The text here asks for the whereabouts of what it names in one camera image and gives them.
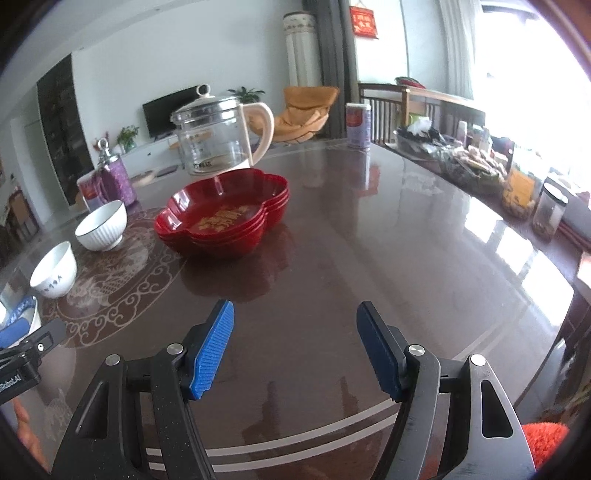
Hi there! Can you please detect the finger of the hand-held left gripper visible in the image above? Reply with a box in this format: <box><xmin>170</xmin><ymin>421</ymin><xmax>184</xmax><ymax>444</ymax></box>
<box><xmin>0</xmin><ymin>320</ymin><xmax>68</xmax><ymax>365</ymax></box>
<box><xmin>0</xmin><ymin>319</ymin><xmax>31</xmax><ymax>350</ymax></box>

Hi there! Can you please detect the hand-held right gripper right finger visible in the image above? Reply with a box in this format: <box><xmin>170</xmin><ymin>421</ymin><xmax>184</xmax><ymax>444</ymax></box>
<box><xmin>356</xmin><ymin>301</ymin><xmax>537</xmax><ymax>480</ymax></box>

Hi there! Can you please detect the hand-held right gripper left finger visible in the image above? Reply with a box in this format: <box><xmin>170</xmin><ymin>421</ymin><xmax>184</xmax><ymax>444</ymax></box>
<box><xmin>52</xmin><ymin>299</ymin><xmax>235</xmax><ymax>480</ymax></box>

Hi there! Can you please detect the blue and white bowl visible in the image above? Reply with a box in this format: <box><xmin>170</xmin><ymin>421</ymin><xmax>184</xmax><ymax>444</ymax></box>
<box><xmin>0</xmin><ymin>295</ymin><xmax>43</xmax><ymax>349</ymax></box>

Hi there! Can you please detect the white bowl with blue print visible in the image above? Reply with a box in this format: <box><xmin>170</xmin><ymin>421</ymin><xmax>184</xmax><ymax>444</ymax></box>
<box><xmin>30</xmin><ymin>241</ymin><xmax>78</xmax><ymax>298</ymax></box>

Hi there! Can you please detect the red flower-shaped plate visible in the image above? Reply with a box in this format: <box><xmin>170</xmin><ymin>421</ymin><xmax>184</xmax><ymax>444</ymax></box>
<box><xmin>154</xmin><ymin>168</ymin><xmax>290</xmax><ymax>241</ymax></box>
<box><xmin>157</xmin><ymin>185</ymin><xmax>290</xmax><ymax>251</ymax></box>
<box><xmin>160</xmin><ymin>194</ymin><xmax>290</xmax><ymax>260</ymax></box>

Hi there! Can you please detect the white ribbed bowl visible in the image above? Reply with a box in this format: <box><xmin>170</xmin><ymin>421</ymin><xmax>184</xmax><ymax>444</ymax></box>
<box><xmin>75</xmin><ymin>200</ymin><xmax>127</xmax><ymax>252</ymax></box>

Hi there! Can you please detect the person's left hand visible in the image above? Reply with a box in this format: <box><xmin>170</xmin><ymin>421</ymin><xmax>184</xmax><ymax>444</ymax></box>
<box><xmin>13</xmin><ymin>399</ymin><xmax>48</xmax><ymax>468</ymax></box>

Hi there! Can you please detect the wooden dining chair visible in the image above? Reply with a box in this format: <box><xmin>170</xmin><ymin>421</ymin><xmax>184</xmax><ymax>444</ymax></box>
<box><xmin>8</xmin><ymin>189</ymin><xmax>40</xmax><ymax>244</ymax></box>

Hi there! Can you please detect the purple glass jar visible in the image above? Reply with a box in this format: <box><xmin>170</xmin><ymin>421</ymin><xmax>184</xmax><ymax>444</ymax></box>
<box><xmin>95</xmin><ymin>137</ymin><xmax>137</xmax><ymax>206</ymax></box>

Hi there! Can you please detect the orange fuzzy clothing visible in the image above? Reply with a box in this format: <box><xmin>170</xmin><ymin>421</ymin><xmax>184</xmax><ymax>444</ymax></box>
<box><xmin>522</xmin><ymin>421</ymin><xmax>570</xmax><ymax>469</ymax></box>

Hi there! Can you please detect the white TV cabinet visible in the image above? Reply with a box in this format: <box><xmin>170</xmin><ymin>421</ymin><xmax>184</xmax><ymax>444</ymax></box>
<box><xmin>117</xmin><ymin>138</ymin><xmax>185</xmax><ymax>178</ymax></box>

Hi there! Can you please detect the pile of snacks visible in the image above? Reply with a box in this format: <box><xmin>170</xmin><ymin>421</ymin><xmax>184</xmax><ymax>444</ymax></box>
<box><xmin>394</xmin><ymin>115</ymin><xmax>515</xmax><ymax>195</ymax></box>

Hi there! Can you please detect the dark display cabinet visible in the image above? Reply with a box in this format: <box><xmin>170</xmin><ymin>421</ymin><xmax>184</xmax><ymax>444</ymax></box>
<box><xmin>37</xmin><ymin>53</ymin><xmax>95</xmax><ymax>206</ymax></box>

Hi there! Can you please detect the glass electric kettle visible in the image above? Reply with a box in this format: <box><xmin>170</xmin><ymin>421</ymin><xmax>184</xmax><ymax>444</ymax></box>
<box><xmin>171</xmin><ymin>84</ymin><xmax>276</xmax><ymax>177</ymax></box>

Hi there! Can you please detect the yellow snack packet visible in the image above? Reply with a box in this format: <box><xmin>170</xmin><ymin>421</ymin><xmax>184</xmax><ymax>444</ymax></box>
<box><xmin>501</xmin><ymin>166</ymin><xmax>541</xmax><ymax>217</ymax></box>

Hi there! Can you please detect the glass storage jar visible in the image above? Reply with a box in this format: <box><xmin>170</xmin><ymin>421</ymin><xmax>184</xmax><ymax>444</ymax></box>
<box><xmin>531</xmin><ymin>182</ymin><xmax>568</xmax><ymax>241</ymax></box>

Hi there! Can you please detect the leafy green potted plant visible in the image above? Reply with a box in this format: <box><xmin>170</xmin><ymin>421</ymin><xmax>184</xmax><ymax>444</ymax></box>
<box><xmin>116</xmin><ymin>124</ymin><xmax>139</xmax><ymax>151</ymax></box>

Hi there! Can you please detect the wooden bench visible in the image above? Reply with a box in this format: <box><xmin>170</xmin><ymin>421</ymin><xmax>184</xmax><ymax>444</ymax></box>
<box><xmin>358</xmin><ymin>82</ymin><xmax>485</xmax><ymax>144</ymax></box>

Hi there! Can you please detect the black television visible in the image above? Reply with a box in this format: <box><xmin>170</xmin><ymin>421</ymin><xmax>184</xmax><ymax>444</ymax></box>
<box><xmin>142</xmin><ymin>85</ymin><xmax>212</xmax><ymax>138</ymax></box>

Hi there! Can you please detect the orange lounge chair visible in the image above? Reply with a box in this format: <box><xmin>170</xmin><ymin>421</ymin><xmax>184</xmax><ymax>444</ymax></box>
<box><xmin>274</xmin><ymin>85</ymin><xmax>341</xmax><ymax>144</ymax></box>

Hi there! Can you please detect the large potted plant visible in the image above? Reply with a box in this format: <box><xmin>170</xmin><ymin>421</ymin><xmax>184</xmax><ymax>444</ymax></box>
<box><xmin>228</xmin><ymin>87</ymin><xmax>266</xmax><ymax>105</ymax></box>

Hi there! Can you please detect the grey curtain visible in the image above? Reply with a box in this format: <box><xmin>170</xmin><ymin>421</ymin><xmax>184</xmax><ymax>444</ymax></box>
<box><xmin>302</xmin><ymin>0</ymin><xmax>360</xmax><ymax>139</ymax></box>

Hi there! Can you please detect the standing air conditioner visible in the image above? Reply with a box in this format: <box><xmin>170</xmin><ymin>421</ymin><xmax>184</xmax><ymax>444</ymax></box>
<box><xmin>283</xmin><ymin>11</ymin><xmax>322</xmax><ymax>88</ymax></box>

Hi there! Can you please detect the white curtain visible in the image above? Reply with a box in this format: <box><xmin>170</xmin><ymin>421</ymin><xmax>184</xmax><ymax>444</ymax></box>
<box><xmin>438</xmin><ymin>0</ymin><xmax>476</xmax><ymax>100</ymax></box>

